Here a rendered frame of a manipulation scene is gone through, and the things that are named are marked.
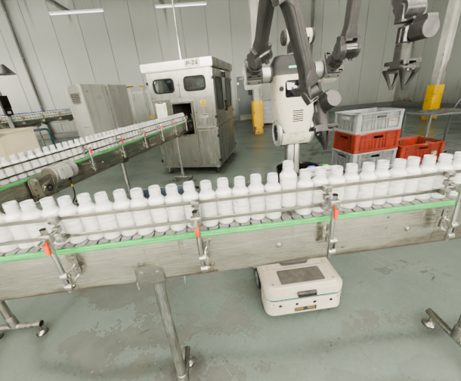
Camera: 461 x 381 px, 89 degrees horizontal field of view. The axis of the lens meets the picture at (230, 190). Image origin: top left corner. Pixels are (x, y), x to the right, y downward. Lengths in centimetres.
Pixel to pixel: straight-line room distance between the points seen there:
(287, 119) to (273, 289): 105
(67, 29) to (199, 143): 1067
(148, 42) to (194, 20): 233
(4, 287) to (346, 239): 123
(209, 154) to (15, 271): 381
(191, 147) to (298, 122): 340
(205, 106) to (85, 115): 329
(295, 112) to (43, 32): 1385
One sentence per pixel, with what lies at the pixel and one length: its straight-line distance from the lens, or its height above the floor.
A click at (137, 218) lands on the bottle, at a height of 107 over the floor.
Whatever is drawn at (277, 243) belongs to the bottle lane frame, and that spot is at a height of 91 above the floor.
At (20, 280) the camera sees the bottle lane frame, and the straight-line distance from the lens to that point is 113.
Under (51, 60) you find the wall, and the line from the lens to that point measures 1456.
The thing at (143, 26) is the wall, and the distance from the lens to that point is 1331.
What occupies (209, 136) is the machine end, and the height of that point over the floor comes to 71.
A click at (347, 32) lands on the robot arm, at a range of 144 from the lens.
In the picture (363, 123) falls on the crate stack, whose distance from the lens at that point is 302.
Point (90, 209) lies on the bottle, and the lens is 90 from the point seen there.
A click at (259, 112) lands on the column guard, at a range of 840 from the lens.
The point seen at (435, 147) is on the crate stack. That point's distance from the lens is 390.
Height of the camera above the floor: 144
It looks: 23 degrees down
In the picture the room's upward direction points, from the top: 5 degrees counter-clockwise
